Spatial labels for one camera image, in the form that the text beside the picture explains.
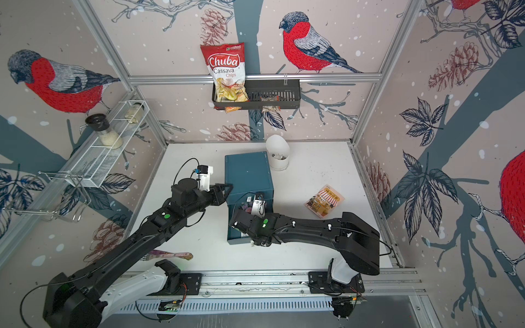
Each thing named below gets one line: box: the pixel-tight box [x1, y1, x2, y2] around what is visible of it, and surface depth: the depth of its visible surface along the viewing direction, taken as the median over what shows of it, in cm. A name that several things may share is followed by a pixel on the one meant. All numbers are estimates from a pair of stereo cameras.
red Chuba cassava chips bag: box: [200, 42, 250, 114], surface depth 85 cm
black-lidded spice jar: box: [85, 113, 124, 150], surface depth 73 cm
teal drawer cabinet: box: [224, 151, 275, 222], surface depth 81 cm
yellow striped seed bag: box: [304, 183, 346, 219], surface depth 97 cm
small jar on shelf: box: [124, 102, 145, 124], surface depth 87 cm
